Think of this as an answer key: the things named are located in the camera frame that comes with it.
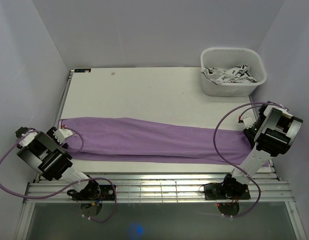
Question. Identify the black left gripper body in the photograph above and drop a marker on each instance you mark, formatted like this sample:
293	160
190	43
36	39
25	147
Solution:
50	133

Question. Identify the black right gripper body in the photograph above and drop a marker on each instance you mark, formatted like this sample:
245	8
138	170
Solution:
251	132

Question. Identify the purple trousers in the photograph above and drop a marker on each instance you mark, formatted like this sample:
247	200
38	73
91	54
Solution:
134	140

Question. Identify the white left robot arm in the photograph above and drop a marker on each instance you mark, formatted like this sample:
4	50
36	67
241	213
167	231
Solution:
47	154

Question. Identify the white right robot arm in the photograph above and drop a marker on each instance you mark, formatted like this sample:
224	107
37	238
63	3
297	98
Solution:
271	135

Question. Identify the black white printed trousers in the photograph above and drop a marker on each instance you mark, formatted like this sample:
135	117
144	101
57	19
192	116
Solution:
237	75

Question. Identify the black blue label sticker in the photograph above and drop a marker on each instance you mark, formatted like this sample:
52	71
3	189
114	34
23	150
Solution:
82	70

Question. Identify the white plastic basket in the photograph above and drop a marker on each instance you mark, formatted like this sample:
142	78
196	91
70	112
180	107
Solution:
225	59

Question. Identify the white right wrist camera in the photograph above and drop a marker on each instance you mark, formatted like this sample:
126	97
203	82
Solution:
247	121

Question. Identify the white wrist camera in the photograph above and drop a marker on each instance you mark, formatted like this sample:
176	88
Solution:
63	134
247	121

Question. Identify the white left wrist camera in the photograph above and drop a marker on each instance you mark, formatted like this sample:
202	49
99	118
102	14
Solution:
63	134

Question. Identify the aluminium rail frame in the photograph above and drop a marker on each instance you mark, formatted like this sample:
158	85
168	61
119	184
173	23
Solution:
157	201

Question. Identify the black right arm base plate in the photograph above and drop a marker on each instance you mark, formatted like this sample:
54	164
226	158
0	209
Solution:
218	191

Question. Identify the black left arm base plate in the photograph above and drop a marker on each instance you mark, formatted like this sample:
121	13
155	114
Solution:
108	193

